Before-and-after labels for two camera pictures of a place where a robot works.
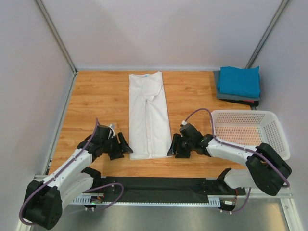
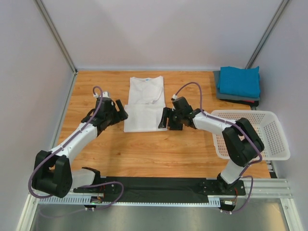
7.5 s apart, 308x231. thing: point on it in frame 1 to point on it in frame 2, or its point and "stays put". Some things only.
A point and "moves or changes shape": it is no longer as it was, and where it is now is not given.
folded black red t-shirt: (252, 103) stays put
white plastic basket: (251, 127) stays put
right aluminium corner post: (282, 6) stays put
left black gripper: (118, 153) to (121, 113)
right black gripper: (176, 140) to (166, 114)
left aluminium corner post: (56, 34) stays put
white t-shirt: (149, 131) moves or changes shape
